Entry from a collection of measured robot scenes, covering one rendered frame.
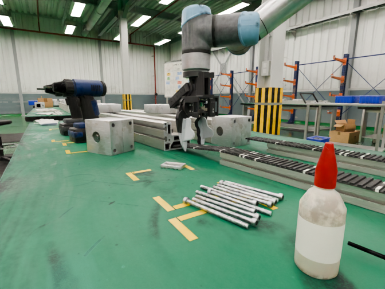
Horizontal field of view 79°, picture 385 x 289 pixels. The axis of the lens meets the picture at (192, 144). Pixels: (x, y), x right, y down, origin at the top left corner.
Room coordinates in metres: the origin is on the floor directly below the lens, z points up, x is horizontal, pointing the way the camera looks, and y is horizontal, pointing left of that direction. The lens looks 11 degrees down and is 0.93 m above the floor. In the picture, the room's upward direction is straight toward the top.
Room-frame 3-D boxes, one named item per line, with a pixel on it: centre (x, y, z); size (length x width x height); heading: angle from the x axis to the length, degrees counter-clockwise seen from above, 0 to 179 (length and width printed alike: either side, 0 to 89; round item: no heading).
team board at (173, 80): (6.86, 0.23, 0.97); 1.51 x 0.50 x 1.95; 52
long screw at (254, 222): (0.30, -0.04, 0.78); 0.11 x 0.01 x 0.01; 47
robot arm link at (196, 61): (0.65, -0.01, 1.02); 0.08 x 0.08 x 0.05
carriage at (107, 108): (1.21, 0.45, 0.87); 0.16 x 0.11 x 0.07; 39
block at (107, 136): (0.69, 0.24, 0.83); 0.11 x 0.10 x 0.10; 151
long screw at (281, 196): (0.37, -0.10, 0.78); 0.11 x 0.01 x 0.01; 48
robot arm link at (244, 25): (0.64, -0.11, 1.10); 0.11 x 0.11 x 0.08; 76
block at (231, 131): (0.80, -0.14, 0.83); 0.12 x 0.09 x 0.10; 129
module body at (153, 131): (1.02, 0.29, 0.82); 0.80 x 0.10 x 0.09; 39
